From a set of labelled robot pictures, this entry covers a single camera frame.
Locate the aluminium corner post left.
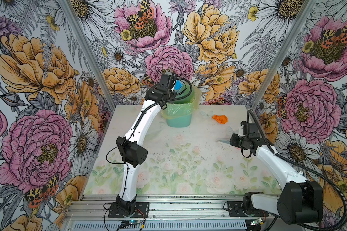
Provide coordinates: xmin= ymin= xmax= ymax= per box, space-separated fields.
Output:
xmin=59 ymin=1 xmax=116 ymax=112

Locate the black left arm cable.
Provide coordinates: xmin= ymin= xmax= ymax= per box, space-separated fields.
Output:
xmin=105 ymin=77 xmax=194 ymax=203

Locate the black corrugated right cable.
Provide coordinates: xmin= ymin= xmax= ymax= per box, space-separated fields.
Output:
xmin=246 ymin=109 xmax=347 ymax=231

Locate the large orange paper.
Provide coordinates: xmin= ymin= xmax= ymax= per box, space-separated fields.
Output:
xmin=212 ymin=115 xmax=228 ymax=124

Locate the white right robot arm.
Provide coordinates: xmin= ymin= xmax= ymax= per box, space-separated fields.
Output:
xmin=230 ymin=121 xmax=323 ymax=224

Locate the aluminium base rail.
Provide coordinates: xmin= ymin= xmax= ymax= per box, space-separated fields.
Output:
xmin=62 ymin=194 xmax=316 ymax=231

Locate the grey-green plastic dustpan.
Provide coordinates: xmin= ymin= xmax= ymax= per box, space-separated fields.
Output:
xmin=173 ymin=80 xmax=194 ymax=104

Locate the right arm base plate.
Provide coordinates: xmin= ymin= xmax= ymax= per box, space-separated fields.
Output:
xmin=223 ymin=201 xmax=269 ymax=217

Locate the aluminium corner post right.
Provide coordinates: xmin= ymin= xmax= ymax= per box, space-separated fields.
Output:
xmin=250 ymin=0 xmax=317 ymax=110

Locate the aluminium corner post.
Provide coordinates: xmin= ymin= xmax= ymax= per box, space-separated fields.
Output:
xmin=250 ymin=0 xmax=317 ymax=110
xmin=59 ymin=1 xmax=116 ymax=112

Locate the blue paper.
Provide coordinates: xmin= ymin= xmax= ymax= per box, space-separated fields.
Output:
xmin=173 ymin=80 xmax=183 ymax=92

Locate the green plastic trash bin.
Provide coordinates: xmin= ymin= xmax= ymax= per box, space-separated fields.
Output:
xmin=162 ymin=96 xmax=195 ymax=128

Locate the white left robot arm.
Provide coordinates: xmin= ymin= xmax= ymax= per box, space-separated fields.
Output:
xmin=116 ymin=74 xmax=178 ymax=217

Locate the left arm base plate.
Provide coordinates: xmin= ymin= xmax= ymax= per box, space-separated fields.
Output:
xmin=108 ymin=202 xmax=150 ymax=218

